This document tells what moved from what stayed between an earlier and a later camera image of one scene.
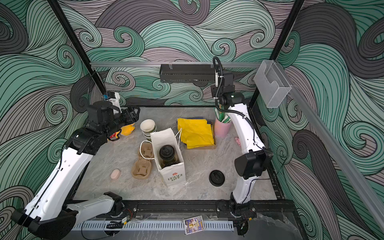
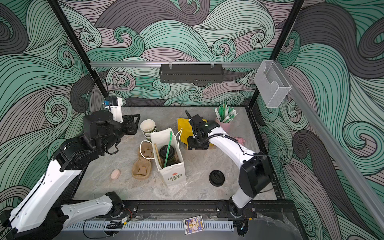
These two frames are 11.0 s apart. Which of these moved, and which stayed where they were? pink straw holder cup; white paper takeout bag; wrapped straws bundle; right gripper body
Moved: right gripper body
Stayed: white paper takeout bag; pink straw holder cup; wrapped straws bundle
